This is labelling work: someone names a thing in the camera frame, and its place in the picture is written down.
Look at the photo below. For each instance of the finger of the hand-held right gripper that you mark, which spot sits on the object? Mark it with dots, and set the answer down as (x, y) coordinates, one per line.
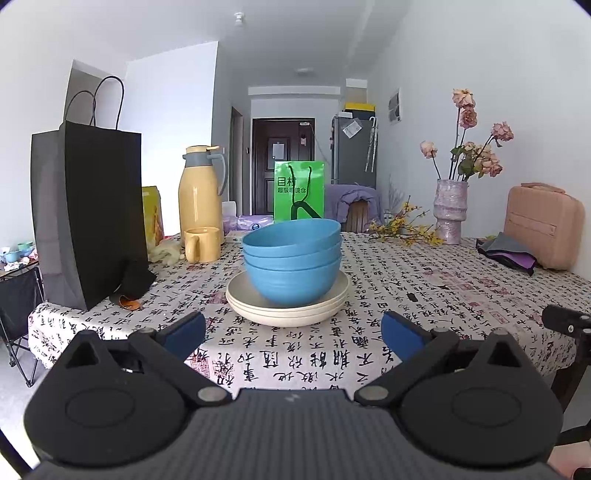
(561, 318)

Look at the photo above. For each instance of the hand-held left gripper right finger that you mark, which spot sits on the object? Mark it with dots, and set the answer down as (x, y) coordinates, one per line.
(401, 334)

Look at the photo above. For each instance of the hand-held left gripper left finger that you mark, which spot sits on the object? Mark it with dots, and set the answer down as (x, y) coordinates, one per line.
(184, 334)

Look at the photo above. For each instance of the blue bowl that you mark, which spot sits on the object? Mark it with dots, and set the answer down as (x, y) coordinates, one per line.
(291, 286)
(295, 259)
(291, 233)

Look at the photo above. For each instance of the small orange object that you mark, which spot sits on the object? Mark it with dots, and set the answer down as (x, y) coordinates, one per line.
(130, 302)

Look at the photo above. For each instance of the dark cloth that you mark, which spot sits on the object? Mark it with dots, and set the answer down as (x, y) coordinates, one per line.
(138, 279)

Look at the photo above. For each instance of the grey and purple cloth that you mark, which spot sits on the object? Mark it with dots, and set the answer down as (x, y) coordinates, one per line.
(508, 254)

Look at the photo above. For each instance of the cream gloves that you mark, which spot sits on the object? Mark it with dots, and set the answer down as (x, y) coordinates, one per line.
(166, 253)

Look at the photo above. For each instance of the yellow mug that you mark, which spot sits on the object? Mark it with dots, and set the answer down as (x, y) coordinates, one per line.
(205, 245)

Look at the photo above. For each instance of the pink hard case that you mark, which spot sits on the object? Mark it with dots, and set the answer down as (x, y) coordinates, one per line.
(545, 226)

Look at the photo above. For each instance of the yellow flower branch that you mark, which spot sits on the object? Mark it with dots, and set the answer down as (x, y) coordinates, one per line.
(406, 228)

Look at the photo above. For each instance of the small white box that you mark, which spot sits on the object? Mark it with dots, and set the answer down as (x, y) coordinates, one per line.
(234, 234)

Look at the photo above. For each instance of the yellow carton box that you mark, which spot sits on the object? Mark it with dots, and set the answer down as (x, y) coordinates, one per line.
(152, 217)

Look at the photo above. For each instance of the translucent purple bag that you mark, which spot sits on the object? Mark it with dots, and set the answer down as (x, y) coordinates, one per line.
(229, 217)

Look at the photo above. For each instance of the wooden chair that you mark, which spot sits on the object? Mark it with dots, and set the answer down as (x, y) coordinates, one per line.
(359, 216)

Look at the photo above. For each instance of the purple tissue packet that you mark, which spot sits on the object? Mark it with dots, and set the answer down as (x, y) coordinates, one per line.
(254, 222)

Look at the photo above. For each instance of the purple ceramic vase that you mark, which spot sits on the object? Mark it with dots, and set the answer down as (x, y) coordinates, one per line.
(450, 210)

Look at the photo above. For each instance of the yellow thermos jug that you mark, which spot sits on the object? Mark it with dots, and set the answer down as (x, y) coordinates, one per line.
(201, 198)

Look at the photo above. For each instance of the purple jacket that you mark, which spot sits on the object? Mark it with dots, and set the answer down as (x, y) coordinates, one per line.
(337, 203)

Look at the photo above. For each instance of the black paper bag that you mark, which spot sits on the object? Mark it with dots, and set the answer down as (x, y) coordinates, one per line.
(92, 207)

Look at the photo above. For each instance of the green shopping bag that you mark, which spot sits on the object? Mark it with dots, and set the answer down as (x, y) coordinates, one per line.
(286, 203)

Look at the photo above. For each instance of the dark brown entrance door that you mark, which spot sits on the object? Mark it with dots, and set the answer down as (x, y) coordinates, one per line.
(263, 184)

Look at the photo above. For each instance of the black folding side table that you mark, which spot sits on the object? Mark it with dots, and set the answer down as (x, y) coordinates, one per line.
(18, 300)

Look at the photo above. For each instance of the dried pink roses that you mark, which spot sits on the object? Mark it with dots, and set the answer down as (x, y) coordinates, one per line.
(480, 159)

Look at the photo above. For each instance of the dark side door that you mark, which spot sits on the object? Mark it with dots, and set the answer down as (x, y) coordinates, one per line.
(237, 161)

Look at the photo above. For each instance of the grey refrigerator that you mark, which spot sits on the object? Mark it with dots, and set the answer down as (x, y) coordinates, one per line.
(353, 157)

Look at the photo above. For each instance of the folded white umbrella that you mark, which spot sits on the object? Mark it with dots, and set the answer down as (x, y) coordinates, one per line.
(371, 143)

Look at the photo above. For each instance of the paper note on refrigerator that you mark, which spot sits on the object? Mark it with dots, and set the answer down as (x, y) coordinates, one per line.
(351, 130)

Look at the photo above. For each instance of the yellow and black box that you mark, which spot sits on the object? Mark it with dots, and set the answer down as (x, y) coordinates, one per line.
(359, 107)

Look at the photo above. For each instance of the round ceiling lamp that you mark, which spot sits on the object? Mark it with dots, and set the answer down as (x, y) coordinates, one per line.
(304, 70)

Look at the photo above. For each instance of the white wall panel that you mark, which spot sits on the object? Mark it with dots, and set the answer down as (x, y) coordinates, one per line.
(395, 106)

